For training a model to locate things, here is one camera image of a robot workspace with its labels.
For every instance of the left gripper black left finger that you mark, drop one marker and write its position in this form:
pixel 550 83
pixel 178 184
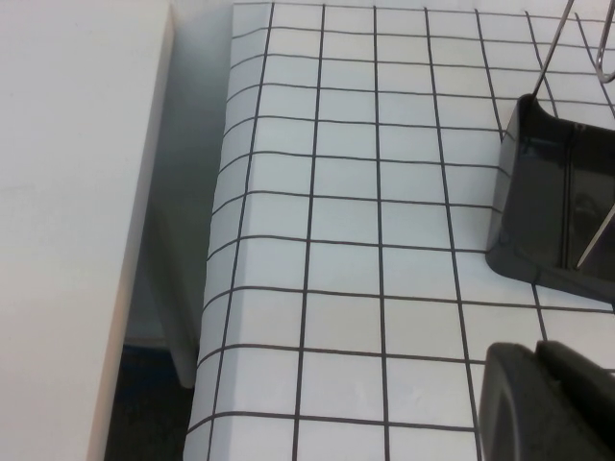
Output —
pixel 507 408

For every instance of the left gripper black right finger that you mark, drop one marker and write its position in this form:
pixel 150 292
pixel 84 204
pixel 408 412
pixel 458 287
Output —
pixel 581 413

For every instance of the white black-grid tablecloth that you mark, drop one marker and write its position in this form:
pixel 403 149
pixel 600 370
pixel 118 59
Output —
pixel 360 240

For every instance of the white side table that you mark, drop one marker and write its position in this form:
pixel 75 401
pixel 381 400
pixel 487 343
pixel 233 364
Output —
pixel 57 192

